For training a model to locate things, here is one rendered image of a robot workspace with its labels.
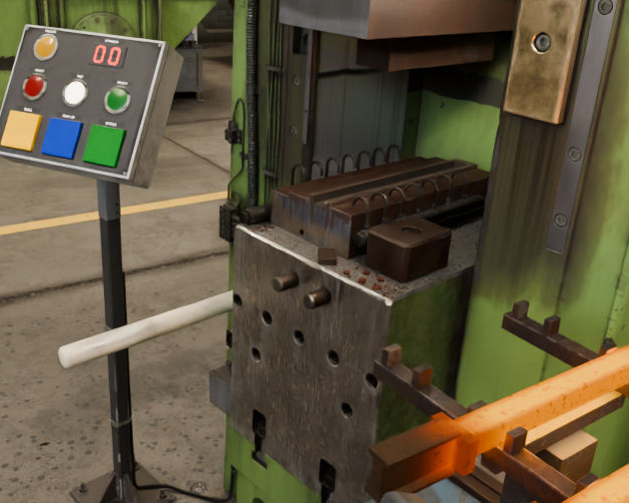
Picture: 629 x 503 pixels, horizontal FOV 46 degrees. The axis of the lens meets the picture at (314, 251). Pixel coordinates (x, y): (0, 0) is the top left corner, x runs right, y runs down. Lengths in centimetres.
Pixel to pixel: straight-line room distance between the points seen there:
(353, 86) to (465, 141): 28
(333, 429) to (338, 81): 67
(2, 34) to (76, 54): 447
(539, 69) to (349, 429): 64
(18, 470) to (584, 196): 170
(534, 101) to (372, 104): 54
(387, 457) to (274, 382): 79
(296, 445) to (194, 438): 93
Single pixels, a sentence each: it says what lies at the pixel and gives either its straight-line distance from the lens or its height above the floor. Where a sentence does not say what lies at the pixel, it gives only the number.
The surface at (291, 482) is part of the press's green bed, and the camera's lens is 147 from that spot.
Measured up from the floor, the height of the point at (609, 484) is 102.
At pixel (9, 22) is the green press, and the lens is 606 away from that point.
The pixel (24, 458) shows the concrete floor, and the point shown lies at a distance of 231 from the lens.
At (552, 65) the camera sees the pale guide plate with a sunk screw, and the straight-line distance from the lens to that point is 109.
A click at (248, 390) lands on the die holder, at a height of 58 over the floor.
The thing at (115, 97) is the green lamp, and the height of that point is 109.
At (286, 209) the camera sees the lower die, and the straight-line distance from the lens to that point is 132.
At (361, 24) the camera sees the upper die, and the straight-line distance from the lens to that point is 114.
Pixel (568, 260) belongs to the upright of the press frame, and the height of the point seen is 99.
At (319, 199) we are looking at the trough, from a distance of 127.
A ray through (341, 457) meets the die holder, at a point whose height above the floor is 59.
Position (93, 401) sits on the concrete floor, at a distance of 249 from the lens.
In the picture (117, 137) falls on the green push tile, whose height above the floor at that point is 103.
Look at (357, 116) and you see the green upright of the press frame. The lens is 155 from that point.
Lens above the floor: 141
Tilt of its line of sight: 23 degrees down
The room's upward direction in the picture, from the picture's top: 4 degrees clockwise
